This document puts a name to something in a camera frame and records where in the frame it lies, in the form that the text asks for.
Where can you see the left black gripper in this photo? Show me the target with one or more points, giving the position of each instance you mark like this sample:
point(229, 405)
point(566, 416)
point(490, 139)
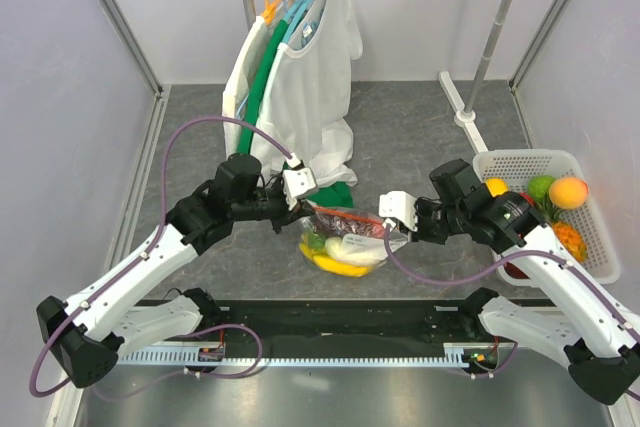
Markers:
point(286, 215)

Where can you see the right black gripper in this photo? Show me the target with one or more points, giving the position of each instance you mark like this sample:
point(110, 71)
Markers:
point(421, 233)

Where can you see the green cabbage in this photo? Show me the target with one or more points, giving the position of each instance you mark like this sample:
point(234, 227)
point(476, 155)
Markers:
point(314, 241)

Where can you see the purple grapes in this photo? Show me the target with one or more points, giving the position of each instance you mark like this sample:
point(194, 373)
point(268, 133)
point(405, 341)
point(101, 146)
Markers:
point(341, 224)

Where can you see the yellow banana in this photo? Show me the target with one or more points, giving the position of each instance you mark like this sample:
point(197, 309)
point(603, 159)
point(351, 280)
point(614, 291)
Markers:
point(327, 264)

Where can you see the white radish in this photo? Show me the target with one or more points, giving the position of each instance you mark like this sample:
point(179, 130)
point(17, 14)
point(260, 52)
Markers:
point(356, 250)

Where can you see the clear zip top bag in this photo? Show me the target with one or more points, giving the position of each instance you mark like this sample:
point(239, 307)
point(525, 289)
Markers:
point(307, 224)

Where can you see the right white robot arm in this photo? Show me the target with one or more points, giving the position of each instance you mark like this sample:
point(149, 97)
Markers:
point(597, 342)

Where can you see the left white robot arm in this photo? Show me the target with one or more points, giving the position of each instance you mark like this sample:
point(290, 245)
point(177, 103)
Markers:
point(90, 331)

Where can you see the green t-shirt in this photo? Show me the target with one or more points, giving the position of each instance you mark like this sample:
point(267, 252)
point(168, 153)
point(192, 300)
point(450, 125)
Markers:
point(335, 195)

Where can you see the yellow lemon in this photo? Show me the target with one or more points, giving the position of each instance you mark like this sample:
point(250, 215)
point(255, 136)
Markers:
point(496, 186)

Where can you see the white plastic basket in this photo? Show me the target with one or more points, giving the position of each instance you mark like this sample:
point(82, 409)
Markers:
point(517, 168)

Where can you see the front white t-shirt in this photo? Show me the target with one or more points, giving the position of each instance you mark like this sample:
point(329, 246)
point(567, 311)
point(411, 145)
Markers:
point(308, 92)

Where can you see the white t-shirt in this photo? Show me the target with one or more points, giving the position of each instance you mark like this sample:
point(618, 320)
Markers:
point(244, 90)
point(308, 92)

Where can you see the green lime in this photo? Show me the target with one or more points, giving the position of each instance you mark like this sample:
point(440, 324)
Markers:
point(539, 186)

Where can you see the back white t-shirt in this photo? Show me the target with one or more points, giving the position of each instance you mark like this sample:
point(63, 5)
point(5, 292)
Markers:
point(244, 90)

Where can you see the peach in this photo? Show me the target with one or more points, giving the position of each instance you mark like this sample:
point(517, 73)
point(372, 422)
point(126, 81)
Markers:
point(569, 193)

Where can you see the small pineapple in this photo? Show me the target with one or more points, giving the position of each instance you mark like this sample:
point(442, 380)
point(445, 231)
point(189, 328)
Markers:
point(570, 239)

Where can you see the teal hanger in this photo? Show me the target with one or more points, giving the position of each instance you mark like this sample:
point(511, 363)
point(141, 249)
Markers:
point(296, 19)

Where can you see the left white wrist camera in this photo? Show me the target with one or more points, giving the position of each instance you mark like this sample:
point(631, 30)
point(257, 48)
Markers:
point(299, 182)

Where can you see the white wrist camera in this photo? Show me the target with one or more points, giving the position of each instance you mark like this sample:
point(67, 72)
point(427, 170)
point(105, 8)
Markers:
point(399, 206)
point(299, 182)

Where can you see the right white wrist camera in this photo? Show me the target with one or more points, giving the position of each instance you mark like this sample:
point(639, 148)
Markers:
point(399, 206)

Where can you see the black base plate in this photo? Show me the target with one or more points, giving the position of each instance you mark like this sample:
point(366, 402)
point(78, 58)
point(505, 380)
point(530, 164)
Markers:
point(355, 328)

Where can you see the grey cable duct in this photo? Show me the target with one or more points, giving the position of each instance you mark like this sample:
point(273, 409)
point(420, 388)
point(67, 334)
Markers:
point(190, 356)

